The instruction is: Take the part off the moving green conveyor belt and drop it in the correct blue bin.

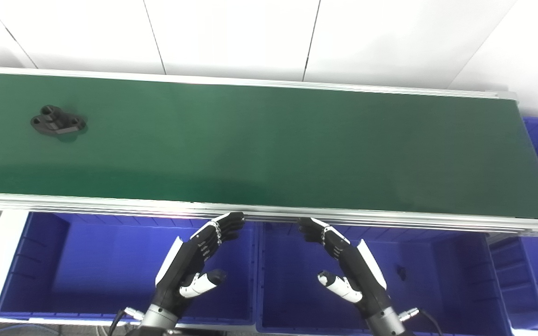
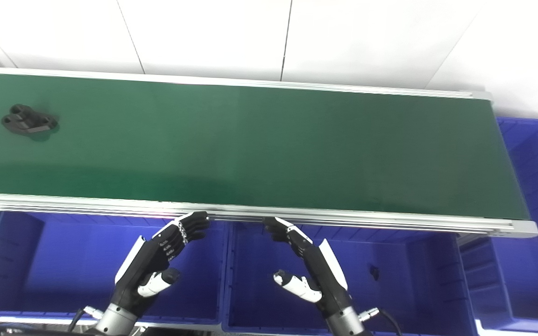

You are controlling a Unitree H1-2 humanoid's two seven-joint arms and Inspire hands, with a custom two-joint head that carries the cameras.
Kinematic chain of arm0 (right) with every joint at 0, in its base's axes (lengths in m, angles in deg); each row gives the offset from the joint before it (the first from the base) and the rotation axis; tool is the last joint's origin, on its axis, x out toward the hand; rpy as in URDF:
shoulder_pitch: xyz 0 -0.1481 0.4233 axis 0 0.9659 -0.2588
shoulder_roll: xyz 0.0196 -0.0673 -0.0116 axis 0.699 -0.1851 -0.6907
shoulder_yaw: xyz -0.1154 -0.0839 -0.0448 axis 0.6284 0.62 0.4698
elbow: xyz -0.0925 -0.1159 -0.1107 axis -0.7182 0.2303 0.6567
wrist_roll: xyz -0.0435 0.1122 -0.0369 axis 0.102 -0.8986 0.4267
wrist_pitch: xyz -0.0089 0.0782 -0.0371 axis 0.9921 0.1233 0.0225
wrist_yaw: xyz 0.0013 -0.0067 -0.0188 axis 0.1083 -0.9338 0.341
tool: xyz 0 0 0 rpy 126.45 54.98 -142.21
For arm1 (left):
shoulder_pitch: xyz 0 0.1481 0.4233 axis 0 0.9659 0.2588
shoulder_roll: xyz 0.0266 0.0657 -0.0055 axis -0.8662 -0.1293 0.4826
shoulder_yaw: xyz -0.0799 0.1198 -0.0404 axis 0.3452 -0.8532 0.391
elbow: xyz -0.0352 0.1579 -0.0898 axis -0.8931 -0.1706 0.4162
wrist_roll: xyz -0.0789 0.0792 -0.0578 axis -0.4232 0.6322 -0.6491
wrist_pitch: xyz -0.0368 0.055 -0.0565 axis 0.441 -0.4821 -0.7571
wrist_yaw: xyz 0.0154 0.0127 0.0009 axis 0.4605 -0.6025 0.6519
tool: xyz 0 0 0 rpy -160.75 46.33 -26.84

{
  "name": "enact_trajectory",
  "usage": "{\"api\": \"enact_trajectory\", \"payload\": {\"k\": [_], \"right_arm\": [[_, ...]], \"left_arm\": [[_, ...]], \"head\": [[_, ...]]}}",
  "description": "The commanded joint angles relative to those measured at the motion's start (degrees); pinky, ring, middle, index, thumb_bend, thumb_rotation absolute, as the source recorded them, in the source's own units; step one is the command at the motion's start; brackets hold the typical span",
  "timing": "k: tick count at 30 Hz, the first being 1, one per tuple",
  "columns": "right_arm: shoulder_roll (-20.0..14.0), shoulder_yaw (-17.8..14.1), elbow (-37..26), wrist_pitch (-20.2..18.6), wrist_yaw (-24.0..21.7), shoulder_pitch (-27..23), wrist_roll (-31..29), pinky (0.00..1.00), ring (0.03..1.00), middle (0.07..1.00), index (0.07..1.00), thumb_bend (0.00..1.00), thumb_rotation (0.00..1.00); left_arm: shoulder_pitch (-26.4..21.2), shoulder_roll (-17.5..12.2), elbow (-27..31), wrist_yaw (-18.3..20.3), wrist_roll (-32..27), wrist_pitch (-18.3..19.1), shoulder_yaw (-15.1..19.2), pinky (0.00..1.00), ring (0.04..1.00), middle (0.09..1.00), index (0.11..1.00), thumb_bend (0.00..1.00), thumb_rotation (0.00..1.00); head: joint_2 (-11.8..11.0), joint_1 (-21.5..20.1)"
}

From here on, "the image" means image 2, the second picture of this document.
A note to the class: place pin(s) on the aluminium conveyor side rail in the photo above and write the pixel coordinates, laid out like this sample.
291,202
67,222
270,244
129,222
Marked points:
250,84
110,204

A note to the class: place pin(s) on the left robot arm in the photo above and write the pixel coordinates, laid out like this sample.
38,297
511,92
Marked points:
115,319

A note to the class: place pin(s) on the black flanged metal part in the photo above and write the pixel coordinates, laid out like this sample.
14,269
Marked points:
28,120

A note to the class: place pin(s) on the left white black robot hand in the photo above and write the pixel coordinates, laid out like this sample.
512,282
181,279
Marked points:
145,266

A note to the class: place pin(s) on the green conveyor belt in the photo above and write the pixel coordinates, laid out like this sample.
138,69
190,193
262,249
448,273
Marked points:
250,149

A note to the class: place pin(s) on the small black part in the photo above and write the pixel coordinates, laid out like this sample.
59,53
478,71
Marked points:
374,273

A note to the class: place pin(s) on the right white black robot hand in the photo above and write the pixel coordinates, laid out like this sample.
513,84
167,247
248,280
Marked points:
325,275

